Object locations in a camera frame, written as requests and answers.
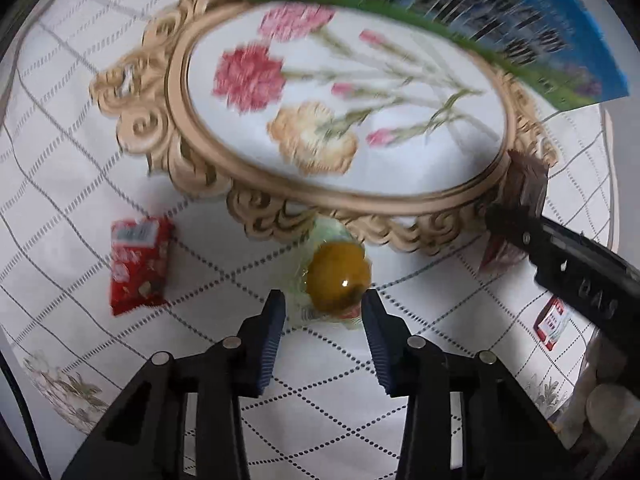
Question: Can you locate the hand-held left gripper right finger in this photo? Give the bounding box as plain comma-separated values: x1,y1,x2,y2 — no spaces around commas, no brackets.
361,290,576,480

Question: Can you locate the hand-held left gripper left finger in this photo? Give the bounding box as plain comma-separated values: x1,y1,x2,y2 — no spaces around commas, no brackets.
60,289,287,480

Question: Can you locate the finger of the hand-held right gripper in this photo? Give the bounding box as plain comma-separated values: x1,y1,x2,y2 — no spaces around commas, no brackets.
487,205,640,331

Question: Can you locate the clear jelly cup yellow filling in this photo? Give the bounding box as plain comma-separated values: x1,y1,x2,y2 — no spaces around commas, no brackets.
297,220,375,331

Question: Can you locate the dark red snack packet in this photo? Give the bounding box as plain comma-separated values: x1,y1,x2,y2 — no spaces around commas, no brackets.
477,149,549,277

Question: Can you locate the cardboard box blue print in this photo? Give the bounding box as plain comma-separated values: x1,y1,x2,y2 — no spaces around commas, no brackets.
237,0,631,111

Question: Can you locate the person's right hand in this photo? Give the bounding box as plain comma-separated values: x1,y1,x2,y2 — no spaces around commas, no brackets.
570,340,640,461

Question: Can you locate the long red white snack packet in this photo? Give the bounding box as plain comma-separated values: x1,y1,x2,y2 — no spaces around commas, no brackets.
532,296,572,352

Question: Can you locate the small red snack packet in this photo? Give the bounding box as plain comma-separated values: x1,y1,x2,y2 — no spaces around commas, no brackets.
110,216,176,317

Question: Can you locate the white floral printed blanket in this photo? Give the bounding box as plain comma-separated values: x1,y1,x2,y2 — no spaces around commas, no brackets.
0,0,626,480

